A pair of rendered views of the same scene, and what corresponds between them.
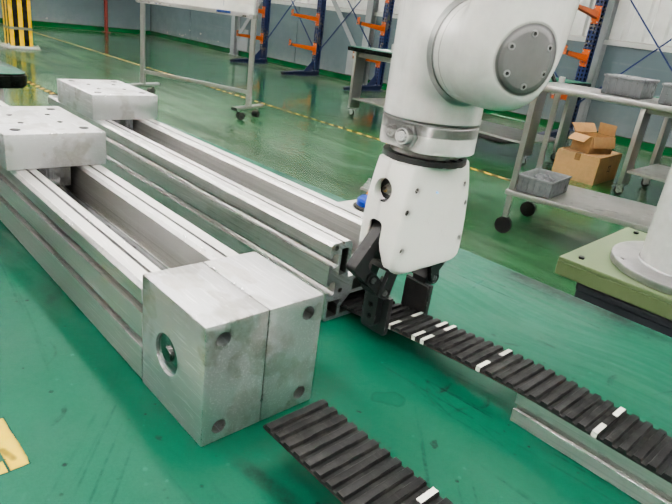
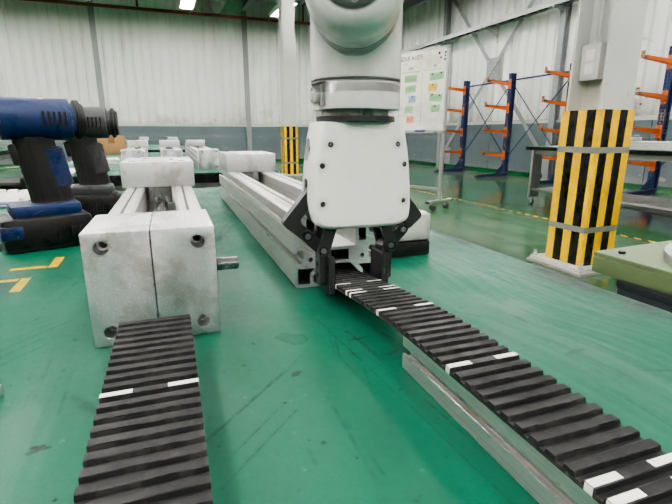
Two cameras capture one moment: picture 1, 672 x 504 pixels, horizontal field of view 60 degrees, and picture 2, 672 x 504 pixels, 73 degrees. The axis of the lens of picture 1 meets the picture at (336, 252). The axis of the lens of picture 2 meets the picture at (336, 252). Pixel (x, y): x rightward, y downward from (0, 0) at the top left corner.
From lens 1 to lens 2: 29 cm
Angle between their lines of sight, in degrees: 25
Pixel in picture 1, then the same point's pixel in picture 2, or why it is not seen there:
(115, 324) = not seen: hidden behind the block
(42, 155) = (146, 177)
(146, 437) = (67, 338)
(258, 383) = (150, 300)
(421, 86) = (318, 44)
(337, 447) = (153, 342)
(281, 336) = (168, 258)
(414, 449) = (271, 374)
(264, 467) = not seen: hidden behind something
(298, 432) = (140, 331)
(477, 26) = not seen: outside the picture
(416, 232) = (338, 186)
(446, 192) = (370, 149)
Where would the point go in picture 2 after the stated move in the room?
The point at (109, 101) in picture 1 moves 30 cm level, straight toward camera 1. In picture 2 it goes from (238, 158) to (190, 168)
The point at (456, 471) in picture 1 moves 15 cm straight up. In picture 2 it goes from (293, 395) to (287, 166)
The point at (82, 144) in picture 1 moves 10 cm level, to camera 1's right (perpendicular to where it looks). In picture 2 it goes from (175, 170) to (225, 172)
